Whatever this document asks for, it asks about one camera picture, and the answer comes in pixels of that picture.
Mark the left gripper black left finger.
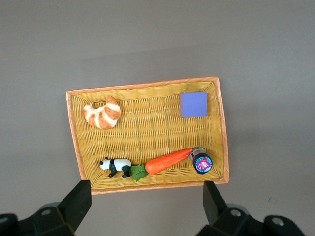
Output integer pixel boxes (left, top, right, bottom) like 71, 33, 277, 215
0, 179, 93, 236

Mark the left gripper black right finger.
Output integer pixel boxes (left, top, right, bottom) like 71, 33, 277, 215
196, 180, 315, 236

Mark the orange rimmed yellow wicker basket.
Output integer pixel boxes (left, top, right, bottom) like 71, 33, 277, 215
65, 76, 230, 196

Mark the small bottle with pink cap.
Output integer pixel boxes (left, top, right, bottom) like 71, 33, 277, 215
189, 147, 213, 176

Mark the toy panda figure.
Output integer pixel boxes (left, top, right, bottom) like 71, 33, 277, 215
99, 156, 133, 178

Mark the orange toy carrot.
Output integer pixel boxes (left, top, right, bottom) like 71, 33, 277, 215
129, 147, 194, 182

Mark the toy croissant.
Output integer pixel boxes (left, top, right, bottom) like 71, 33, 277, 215
83, 95, 122, 130

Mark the purple foam cube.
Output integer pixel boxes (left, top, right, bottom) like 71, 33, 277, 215
179, 91, 208, 118

